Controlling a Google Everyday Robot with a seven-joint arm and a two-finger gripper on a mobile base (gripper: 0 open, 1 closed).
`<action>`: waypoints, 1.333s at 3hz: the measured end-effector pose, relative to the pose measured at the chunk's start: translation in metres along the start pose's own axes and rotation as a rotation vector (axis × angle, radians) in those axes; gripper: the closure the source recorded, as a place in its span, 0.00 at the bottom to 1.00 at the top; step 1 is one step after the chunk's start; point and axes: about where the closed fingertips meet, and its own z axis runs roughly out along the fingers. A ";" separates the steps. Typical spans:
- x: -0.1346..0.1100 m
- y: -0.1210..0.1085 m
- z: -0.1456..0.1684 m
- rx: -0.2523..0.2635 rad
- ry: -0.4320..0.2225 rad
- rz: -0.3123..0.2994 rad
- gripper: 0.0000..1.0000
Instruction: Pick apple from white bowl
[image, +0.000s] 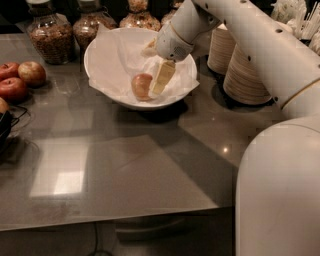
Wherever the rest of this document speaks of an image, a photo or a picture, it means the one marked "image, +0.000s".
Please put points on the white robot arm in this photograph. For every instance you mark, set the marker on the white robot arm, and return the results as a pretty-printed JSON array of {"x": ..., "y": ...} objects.
[{"x": 277, "y": 205}]

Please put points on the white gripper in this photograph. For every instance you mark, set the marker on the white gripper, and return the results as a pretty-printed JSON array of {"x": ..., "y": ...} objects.
[{"x": 172, "y": 45}]

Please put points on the apple in wire basket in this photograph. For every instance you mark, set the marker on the apple in wire basket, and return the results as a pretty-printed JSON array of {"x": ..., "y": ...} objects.
[{"x": 3, "y": 106}]

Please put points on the black wire basket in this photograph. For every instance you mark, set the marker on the black wire basket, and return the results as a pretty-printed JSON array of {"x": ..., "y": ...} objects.
[{"x": 11, "y": 123}]

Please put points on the red apple top left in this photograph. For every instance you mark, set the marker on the red apple top left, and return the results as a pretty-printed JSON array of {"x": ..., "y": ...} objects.
[{"x": 8, "y": 70}]

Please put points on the rear stack paper bowls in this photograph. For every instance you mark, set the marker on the rear stack paper bowls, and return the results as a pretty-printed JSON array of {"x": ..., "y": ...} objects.
[{"x": 221, "y": 49}]

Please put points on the red apple lower left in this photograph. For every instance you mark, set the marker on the red apple lower left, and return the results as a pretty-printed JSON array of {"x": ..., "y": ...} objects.
[{"x": 13, "y": 90}]

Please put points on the white plastic cutlery bundle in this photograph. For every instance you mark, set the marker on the white plastic cutlery bundle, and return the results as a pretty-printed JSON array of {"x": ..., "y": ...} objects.
[{"x": 303, "y": 17}]

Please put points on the white paper liner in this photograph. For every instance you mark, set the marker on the white paper liner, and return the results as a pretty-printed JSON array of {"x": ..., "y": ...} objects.
[{"x": 113, "y": 60}]

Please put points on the glass cereal jar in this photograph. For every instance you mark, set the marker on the glass cereal jar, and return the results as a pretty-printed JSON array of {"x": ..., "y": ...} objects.
[
  {"x": 139, "y": 16},
  {"x": 92, "y": 15},
  {"x": 50, "y": 35},
  {"x": 174, "y": 6}
]

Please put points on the white bowl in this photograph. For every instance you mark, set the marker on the white bowl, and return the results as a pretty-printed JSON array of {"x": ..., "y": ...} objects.
[{"x": 133, "y": 103}]

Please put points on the glass cereal jar far left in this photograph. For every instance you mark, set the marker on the glass cereal jar far left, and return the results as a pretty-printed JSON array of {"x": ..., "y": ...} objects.
[{"x": 50, "y": 35}]

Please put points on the yellowish red apple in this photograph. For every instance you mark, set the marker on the yellowish red apple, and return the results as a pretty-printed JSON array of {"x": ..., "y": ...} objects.
[{"x": 32, "y": 73}]

